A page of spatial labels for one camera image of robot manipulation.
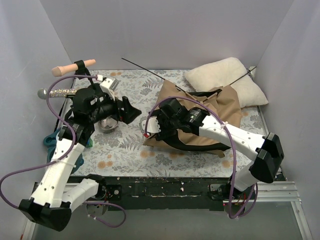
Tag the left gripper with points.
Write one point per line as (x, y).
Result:
(122, 109)

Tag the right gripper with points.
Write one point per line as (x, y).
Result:
(162, 124)

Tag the beige fabric pet tent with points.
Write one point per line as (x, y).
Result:
(223, 101)

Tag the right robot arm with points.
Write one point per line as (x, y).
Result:
(264, 151)

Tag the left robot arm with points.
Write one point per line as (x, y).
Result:
(49, 205)

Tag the stainless steel pet bowl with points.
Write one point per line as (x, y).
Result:
(107, 124)

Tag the floral patterned table mat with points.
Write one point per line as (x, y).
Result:
(121, 152)

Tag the rear black microphone stand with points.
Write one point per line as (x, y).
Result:
(82, 72)

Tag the cream plush pillow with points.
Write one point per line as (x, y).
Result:
(194, 76)

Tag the peach toy microphone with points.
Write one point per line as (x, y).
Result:
(60, 71)

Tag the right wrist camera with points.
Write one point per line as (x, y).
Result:
(150, 128)

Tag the black table front frame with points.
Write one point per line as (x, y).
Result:
(161, 193)

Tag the aluminium rail frame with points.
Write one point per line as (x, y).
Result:
(278, 191)

